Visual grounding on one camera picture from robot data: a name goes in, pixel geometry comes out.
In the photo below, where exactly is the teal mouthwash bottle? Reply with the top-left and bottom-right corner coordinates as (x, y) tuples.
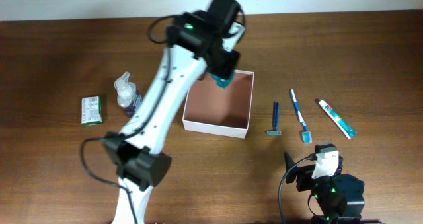
(211, 73), (235, 89)

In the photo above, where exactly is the blue disposable razor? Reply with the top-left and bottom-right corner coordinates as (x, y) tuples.
(266, 102), (282, 136)

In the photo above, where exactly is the clear purple spray bottle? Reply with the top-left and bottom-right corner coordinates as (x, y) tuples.
(114, 71), (142, 118)

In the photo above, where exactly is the right black cable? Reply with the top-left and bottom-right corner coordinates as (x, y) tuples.
(278, 153), (318, 224)

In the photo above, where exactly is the white teal toothpaste tube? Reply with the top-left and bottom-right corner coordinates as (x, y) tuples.
(318, 100), (357, 139)

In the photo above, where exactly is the white open cardboard box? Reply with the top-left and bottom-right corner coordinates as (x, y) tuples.
(182, 70), (254, 139)

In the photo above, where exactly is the blue white toothbrush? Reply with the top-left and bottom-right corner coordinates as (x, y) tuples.
(289, 89), (312, 144)

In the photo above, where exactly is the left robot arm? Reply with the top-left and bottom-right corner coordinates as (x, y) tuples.
(102, 0), (246, 223)

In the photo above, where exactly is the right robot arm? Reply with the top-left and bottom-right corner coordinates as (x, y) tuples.
(281, 153), (365, 224)

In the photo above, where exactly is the green white soap box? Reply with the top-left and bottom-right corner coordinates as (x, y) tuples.
(81, 96), (102, 126)

